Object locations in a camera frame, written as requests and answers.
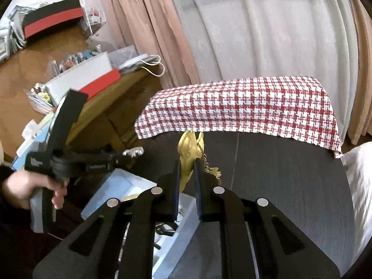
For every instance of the light blue paper box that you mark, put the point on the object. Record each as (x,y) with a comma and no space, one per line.
(170,240)

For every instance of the pink curtain left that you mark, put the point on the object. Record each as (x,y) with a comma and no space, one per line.
(154,27)

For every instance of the red white checkered cloth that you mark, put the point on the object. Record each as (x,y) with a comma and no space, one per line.
(292,107)

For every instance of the yellow bear keychain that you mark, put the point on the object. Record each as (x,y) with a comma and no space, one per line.
(192,147)

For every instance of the white bed quilt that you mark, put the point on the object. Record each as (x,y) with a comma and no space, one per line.
(357,164)

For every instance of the pink curtain right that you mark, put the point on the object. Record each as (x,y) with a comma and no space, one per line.
(360,124)

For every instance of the person left hand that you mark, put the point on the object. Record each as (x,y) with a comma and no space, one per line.
(19,187)

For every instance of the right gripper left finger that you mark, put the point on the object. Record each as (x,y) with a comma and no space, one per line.
(117,239)

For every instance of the red white flat box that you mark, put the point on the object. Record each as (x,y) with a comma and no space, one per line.
(91,77)

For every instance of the black red box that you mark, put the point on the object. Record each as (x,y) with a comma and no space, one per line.
(53,16)

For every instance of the pink curtain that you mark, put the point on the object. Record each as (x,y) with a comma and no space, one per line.
(154,27)
(360,124)

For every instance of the white paper bag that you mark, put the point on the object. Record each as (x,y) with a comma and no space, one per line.
(150,63)

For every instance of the wooden desk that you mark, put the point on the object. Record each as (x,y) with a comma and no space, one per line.
(88,107)

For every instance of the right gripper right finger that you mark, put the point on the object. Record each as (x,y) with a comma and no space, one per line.
(257,239)

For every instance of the white sheer curtain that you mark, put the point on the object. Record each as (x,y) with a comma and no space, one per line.
(234,39)

